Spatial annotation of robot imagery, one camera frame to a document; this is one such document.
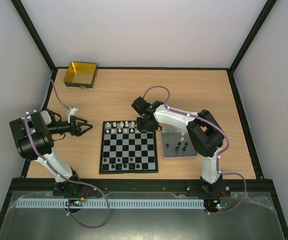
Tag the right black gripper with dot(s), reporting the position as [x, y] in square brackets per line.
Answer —
[146, 125]

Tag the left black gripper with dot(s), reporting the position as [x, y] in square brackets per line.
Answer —
[77, 132]

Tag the black and silver chessboard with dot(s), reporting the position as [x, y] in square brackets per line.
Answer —
[124, 149]

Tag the pink tin with chess pieces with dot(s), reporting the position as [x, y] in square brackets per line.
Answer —
[176, 144]

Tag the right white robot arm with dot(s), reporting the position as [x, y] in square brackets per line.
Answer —
[204, 132]

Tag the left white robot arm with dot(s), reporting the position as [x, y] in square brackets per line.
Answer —
[33, 139]

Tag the gold open tin lid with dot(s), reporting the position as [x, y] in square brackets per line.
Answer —
[81, 75]

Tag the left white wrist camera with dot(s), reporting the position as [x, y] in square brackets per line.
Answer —
[72, 111]

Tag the white slotted cable duct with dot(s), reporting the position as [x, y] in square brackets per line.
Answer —
[46, 203]

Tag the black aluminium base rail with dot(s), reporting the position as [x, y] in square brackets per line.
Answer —
[191, 187]

